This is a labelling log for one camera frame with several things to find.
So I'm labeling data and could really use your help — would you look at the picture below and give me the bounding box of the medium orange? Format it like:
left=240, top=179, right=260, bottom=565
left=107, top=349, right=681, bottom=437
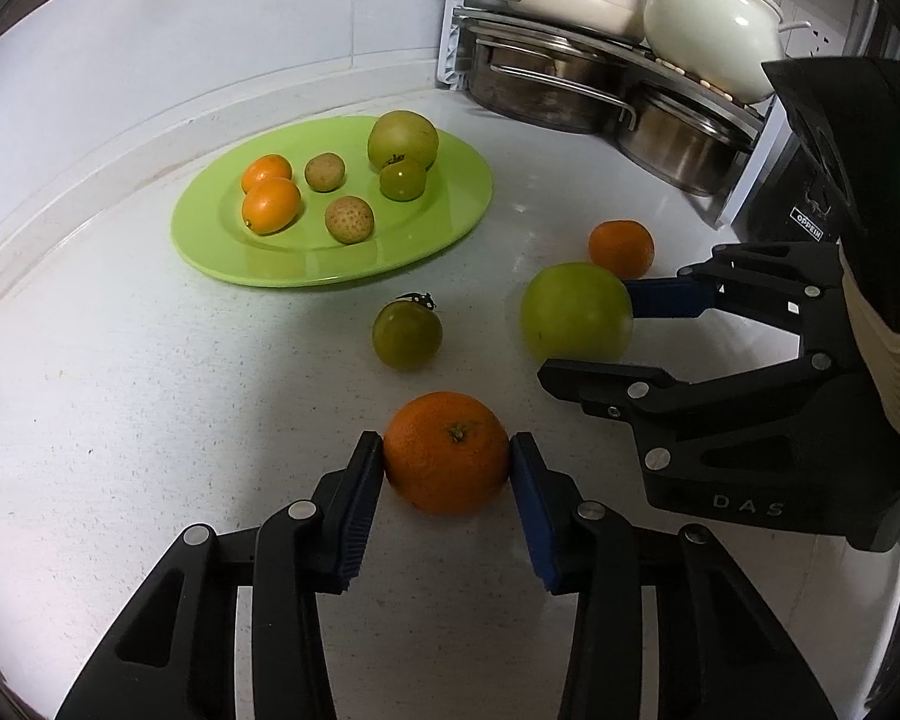
left=588, top=219, right=656, bottom=280

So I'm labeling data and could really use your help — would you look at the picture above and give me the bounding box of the white ceramic pot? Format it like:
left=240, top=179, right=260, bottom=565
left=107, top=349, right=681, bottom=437
left=643, top=0, right=812, bottom=104

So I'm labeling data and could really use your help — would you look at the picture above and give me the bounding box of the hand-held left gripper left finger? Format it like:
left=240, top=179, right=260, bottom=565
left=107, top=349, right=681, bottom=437
left=56, top=431, right=385, bottom=720

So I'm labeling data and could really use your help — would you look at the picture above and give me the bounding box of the small brown round fruit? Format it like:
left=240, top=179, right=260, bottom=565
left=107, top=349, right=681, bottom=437
left=324, top=196, right=376, bottom=245
left=304, top=153, right=346, bottom=192

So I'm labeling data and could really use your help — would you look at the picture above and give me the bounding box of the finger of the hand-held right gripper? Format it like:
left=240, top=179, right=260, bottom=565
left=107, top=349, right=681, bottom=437
left=621, top=242, right=846, bottom=350
left=538, top=349, right=850, bottom=442

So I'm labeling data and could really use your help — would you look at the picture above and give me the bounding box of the black knife block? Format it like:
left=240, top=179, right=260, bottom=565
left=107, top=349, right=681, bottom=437
left=746, top=127, right=845, bottom=245

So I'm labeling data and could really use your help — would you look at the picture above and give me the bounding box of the green plate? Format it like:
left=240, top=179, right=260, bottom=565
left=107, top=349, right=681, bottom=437
left=171, top=115, right=494, bottom=288

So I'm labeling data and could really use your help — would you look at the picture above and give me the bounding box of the person's right forearm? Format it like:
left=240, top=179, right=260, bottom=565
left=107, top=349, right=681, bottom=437
left=840, top=251, right=900, bottom=526

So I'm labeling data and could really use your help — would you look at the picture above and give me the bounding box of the small green tomato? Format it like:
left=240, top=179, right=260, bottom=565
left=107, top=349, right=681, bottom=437
left=379, top=156, right=428, bottom=203
left=372, top=291, right=443, bottom=371

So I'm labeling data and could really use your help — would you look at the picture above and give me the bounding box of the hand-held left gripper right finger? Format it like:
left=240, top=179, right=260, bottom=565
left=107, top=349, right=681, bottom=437
left=510, top=431, right=841, bottom=720

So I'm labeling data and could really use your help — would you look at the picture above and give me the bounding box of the small orange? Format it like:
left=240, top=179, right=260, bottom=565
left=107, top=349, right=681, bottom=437
left=241, top=154, right=293, bottom=194
left=241, top=178, right=302, bottom=236

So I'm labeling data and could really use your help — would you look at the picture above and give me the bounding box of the wide steel pot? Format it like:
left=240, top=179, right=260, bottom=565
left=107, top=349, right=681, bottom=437
left=467, top=22, right=638, bottom=134

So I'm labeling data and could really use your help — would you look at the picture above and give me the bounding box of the deep steel pot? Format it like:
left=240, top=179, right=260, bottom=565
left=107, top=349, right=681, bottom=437
left=616, top=86, right=755, bottom=197

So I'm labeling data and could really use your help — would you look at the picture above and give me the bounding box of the grey pot rack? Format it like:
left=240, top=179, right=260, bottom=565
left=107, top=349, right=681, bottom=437
left=439, top=0, right=785, bottom=230

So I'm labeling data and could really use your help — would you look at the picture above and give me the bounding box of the large green round fruit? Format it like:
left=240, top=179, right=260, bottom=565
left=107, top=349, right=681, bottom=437
left=520, top=262, right=635, bottom=365
left=367, top=110, right=440, bottom=171

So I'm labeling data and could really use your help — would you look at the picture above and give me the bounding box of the large orange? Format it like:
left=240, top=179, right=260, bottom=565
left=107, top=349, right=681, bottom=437
left=382, top=391, right=512, bottom=516

